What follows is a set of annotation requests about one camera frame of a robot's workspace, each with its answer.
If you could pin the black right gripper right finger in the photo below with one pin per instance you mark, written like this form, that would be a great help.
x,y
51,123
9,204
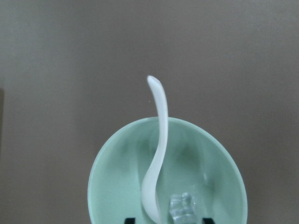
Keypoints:
x,y
206,220

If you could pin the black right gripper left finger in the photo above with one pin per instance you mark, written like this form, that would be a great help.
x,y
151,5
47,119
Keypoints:
x,y
129,220

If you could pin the clear ice cube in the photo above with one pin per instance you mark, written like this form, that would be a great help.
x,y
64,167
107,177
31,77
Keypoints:
x,y
182,208

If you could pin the white ceramic spoon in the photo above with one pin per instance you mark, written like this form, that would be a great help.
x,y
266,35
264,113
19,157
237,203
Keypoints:
x,y
149,183

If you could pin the mint green bowl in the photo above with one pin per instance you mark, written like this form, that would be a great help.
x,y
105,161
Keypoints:
x,y
195,162

